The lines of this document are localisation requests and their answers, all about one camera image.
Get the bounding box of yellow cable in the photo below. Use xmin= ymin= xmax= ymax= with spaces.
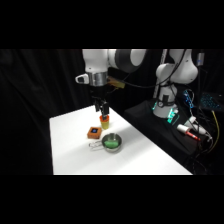
xmin=210 ymin=109 xmax=221 ymax=153

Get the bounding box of small metal pot with handle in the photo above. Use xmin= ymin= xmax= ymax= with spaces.
xmin=88 ymin=132 xmax=123 ymax=155

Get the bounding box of black curtain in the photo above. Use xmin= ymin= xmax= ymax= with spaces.
xmin=0 ymin=49 xmax=224 ymax=175

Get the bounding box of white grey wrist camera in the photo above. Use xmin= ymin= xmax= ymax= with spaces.
xmin=74 ymin=73 xmax=90 ymax=85

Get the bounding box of white tool with red tip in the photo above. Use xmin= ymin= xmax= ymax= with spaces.
xmin=176 ymin=123 xmax=202 ymax=141

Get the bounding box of black robot stand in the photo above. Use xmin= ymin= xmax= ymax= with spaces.
xmin=123 ymin=99 xmax=214 ymax=158

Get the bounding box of green object in pot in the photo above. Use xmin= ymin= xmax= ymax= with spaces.
xmin=103 ymin=138 xmax=121 ymax=148

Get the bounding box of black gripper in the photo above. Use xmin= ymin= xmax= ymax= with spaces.
xmin=88 ymin=85 xmax=111 ymax=119

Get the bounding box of orange wooden block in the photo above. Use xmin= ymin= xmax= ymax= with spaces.
xmin=86 ymin=125 xmax=103 ymax=140

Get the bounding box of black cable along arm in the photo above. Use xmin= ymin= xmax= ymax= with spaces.
xmin=121 ymin=49 xmax=188 ymax=90

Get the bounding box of yellow tag on arm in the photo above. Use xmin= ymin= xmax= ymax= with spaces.
xmin=107 ymin=76 xmax=127 ymax=90

